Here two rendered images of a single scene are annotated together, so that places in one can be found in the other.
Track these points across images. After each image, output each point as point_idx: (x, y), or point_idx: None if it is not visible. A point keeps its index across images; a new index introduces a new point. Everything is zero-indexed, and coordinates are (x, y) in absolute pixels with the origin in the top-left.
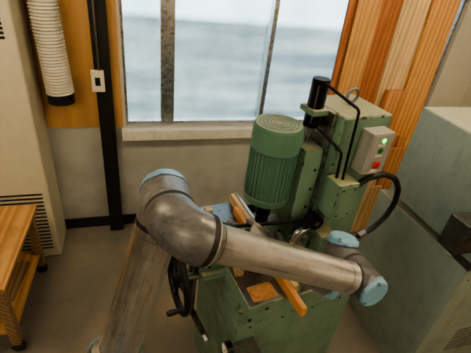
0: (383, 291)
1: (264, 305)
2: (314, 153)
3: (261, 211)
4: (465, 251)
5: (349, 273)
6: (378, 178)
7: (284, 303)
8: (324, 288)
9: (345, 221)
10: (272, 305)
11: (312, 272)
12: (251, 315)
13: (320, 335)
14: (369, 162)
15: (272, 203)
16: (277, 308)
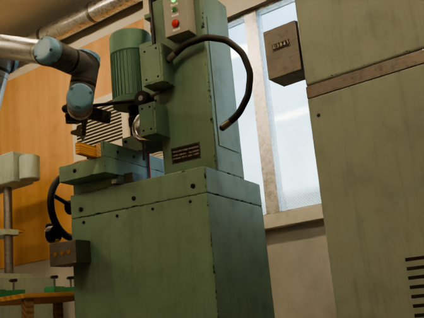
0: (47, 43)
1: (71, 164)
2: (146, 43)
3: (128, 120)
4: (286, 68)
5: (32, 40)
6: (194, 40)
7: (91, 168)
8: (20, 55)
9: (197, 108)
10: (79, 168)
11: (9, 40)
12: (62, 177)
13: (190, 285)
14: (167, 23)
15: (118, 96)
16: (86, 174)
